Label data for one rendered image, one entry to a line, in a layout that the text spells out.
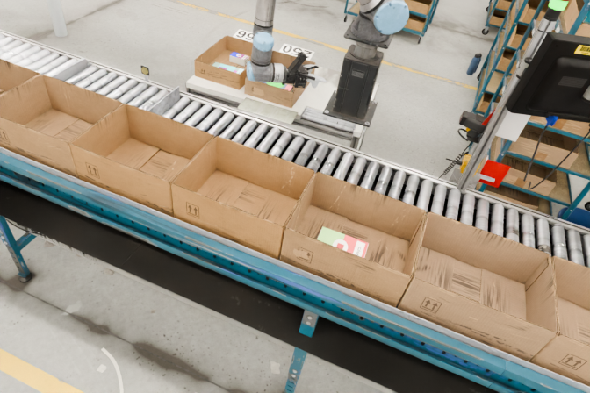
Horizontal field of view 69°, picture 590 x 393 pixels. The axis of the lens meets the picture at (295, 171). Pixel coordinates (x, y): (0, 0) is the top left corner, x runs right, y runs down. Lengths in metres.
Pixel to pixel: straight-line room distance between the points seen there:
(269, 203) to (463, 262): 0.71
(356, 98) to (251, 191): 0.91
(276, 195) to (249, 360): 0.92
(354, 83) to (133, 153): 1.12
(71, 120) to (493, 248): 1.68
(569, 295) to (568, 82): 0.70
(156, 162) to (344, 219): 0.75
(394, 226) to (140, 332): 1.35
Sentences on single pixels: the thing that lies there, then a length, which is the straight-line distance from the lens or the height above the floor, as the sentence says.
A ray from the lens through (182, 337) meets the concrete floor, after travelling 2.29.
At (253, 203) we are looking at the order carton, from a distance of 1.59.
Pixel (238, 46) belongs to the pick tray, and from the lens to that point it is 2.80.
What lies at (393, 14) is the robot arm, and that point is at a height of 1.39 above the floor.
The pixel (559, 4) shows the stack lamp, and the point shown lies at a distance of 1.76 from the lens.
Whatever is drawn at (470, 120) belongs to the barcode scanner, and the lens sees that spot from 1.98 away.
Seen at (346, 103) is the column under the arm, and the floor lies 0.83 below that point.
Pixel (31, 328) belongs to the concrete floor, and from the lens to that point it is 2.48.
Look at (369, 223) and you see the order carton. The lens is 1.59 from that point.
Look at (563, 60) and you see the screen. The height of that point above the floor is 1.48.
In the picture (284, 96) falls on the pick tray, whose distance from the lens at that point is 2.32.
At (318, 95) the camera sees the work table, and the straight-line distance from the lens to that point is 2.50.
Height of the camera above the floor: 2.03
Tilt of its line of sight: 41 degrees down
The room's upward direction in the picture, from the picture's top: 10 degrees clockwise
